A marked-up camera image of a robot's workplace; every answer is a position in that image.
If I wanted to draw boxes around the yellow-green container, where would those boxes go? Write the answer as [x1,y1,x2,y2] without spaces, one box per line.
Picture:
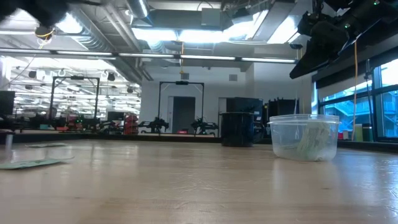
[353,123,364,141]

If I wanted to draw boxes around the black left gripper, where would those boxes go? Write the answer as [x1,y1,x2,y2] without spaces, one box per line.
[0,0,68,40]

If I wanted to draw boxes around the clear plastic container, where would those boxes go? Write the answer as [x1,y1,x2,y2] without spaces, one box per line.
[267,113,341,162]

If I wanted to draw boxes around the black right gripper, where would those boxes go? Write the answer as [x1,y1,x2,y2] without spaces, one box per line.
[289,11,349,80]

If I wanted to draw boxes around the black background rig frame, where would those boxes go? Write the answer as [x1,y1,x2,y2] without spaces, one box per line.
[50,75,101,125]
[157,80,205,135]

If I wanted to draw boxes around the grey ceiling box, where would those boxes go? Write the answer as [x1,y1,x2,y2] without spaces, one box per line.
[200,7,222,27]

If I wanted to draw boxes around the window with dark frame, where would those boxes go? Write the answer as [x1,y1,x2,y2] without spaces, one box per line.
[317,57,398,142]

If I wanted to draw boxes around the hanging yellow cable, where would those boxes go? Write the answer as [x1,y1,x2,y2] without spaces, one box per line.
[351,40,359,141]

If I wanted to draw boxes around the silver ventilation duct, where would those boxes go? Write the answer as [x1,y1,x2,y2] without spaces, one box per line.
[54,0,147,83]
[126,0,150,19]

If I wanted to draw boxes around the black monitor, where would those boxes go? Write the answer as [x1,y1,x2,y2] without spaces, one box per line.
[0,90,16,116]

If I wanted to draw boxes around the long black light bar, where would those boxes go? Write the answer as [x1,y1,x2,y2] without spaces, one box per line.
[0,47,302,65]

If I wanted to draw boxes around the dark green container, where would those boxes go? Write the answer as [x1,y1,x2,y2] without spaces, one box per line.
[362,123,374,142]

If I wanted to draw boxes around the black thin stand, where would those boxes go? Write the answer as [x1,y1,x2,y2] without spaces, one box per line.
[363,58,374,125]

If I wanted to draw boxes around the yellow hanging pendant cord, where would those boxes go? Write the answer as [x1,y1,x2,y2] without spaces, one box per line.
[178,42,186,75]

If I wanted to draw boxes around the grey metal post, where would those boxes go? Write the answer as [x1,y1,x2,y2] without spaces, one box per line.
[4,130,16,149]

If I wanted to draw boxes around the dark doorway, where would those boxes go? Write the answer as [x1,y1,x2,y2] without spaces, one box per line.
[167,95,197,134]

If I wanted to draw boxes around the black cup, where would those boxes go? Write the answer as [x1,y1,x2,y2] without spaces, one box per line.
[219,111,256,147]

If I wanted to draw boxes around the red storage bins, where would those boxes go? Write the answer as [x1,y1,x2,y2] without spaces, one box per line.
[124,114,140,135]

